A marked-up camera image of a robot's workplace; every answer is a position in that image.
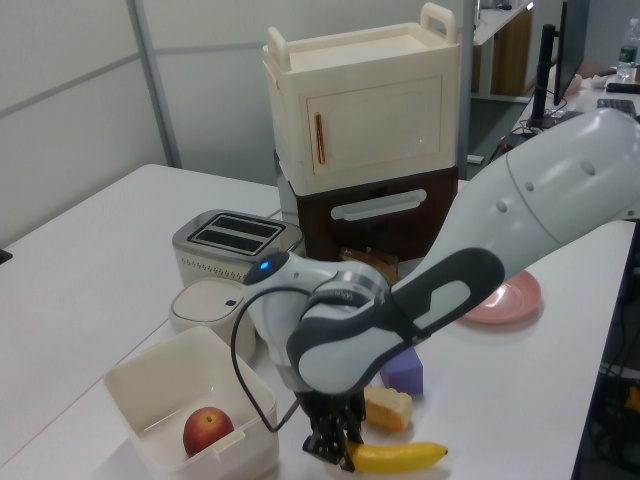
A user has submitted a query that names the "purple foam cube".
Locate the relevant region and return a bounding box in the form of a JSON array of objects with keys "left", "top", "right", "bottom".
[{"left": 379, "top": 346, "right": 426, "bottom": 397}]

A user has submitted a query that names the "white open plastic container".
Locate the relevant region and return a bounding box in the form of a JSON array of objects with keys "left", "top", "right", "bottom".
[{"left": 103, "top": 327, "right": 280, "bottom": 477}]

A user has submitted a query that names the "silver two-slot toaster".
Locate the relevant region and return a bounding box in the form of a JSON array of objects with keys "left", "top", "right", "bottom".
[{"left": 171, "top": 209, "right": 306, "bottom": 290}]

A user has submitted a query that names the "pink plate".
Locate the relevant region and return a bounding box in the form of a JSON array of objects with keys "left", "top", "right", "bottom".
[{"left": 459, "top": 270, "right": 544, "bottom": 326}]

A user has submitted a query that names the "clear plastic bottle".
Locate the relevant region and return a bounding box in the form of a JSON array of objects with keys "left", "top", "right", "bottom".
[{"left": 616, "top": 18, "right": 640, "bottom": 82}]

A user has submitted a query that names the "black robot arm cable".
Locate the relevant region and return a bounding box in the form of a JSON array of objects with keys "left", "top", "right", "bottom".
[{"left": 230, "top": 286, "right": 312, "bottom": 433}]

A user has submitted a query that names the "black keyboard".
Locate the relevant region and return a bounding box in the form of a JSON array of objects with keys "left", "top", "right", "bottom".
[{"left": 596, "top": 97, "right": 638, "bottom": 115}]

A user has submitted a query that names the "small cream lidded bin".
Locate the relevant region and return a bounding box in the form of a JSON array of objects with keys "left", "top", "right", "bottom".
[{"left": 168, "top": 278, "right": 258, "bottom": 364}]

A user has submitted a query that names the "red apple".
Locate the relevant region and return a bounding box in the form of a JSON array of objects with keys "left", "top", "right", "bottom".
[{"left": 182, "top": 406, "right": 235, "bottom": 459}]

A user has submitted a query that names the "brown drawer with white handle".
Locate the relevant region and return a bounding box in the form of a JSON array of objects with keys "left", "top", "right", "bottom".
[{"left": 276, "top": 148, "right": 461, "bottom": 265}]

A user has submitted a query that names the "black computer monitor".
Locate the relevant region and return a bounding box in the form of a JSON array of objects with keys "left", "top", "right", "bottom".
[{"left": 551, "top": 0, "right": 587, "bottom": 107}]

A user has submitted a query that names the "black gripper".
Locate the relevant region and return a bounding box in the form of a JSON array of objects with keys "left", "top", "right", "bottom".
[{"left": 294, "top": 388, "right": 367, "bottom": 472}]

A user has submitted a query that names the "cream toy cabinet with handles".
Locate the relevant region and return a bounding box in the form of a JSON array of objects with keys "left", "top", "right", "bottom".
[{"left": 262, "top": 1, "right": 462, "bottom": 194}]

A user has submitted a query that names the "wooden shelf unit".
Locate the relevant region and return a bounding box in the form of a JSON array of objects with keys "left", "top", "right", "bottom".
[{"left": 471, "top": 0, "right": 535, "bottom": 100}]

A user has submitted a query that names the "yellow toy banana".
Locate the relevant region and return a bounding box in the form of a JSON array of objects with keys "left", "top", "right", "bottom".
[{"left": 345, "top": 440, "right": 449, "bottom": 473}]

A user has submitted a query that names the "black monitor stand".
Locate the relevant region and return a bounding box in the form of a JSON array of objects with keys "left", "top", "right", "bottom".
[{"left": 524, "top": 23, "right": 565, "bottom": 129}]

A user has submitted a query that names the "bread piece with orange crust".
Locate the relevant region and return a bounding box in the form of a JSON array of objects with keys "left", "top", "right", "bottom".
[{"left": 363, "top": 383, "right": 415, "bottom": 433}]

